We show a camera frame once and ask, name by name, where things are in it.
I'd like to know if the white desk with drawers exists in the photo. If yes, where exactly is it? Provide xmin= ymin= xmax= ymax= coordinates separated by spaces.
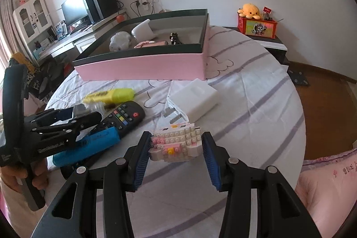
xmin=36 ymin=9 xmax=128 ymax=65

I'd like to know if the pink and green tray box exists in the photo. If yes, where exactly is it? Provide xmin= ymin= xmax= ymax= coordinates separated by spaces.
xmin=73 ymin=9 xmax=210 ymax=81

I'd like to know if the pink bedding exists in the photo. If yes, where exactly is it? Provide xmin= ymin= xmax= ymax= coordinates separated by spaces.
xmin=295 ymin=149 xmax=356 ymax=237

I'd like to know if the orange cap bottle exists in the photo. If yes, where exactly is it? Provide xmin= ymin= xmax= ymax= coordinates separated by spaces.
xmin=116 ymin=14 xmax=125 ymax=24

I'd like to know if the black computer monitor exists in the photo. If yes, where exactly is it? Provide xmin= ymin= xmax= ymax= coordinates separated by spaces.
xmin=61 ymin=0 xmax=91 ymax=27

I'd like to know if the person's left hand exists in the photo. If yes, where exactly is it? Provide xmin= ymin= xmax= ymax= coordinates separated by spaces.
xmin=1 ymin=159 xmax=48 ymax=193

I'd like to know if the striped white tablecloth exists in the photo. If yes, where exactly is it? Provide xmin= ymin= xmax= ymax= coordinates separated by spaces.
xmin=47 ymin=26 xmax=306 ymax=237

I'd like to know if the red cartoon storage box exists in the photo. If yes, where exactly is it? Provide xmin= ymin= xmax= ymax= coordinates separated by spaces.
xmin=238 ymin=16 xmax=277 ymax=39

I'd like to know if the black remote control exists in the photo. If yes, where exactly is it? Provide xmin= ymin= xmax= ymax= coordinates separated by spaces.
xmin=60 ymin=101 xmax=145 ymax=179

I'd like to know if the yellow octopus plush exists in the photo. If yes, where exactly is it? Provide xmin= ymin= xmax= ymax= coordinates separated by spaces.
xmin=237 ymin=3 xmax=262 ymax=20

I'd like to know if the white glass-door cabinet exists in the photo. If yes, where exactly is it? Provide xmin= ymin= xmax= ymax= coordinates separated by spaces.
xmin=13 ymin=0 xmax=53 ymax=45

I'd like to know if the white power adapter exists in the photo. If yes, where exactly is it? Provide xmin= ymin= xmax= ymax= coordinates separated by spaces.
xmin=163 ymin=79 xmax=219 ymax=124

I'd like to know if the white plush toy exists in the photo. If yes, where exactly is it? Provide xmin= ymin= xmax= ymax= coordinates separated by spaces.
xmin=109 ymin=31 xmax=132 ymax=52

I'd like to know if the blue highlighter marker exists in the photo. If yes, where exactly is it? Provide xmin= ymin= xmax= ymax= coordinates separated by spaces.
xmin=53 ymin=127 xmax=120 ymax=167

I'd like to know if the white wall power outlet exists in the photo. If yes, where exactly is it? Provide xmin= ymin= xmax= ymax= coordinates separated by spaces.
xmin=139 ymin=0 xmax=161 ymax=13

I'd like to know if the black hair clip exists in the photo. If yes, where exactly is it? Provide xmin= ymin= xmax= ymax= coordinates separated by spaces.
xmin=169 ymin=33 xmax=183 ymax=45

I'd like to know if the pink white brick toy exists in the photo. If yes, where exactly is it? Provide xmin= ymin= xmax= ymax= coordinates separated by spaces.
xmin=149 ymin=123 xmax=203 ymax=162

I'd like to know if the low black white bench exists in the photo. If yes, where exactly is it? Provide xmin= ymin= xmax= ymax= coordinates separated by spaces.
xmin=210 ymin=27 xmax=289 ymax=71

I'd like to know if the black computer tower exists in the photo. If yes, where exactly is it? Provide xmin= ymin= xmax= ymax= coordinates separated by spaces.
xmin=84 ymin=0 xmax=118 ymax=23

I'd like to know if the yellow highlighter marker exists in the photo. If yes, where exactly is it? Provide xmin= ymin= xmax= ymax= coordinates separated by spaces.
xmin=83 ymin=88 xmax=135 ymax=104

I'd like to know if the black office chair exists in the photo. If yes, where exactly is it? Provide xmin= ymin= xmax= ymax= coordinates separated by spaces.
xmin=27 ymin=57 xmax=73 ymax=102

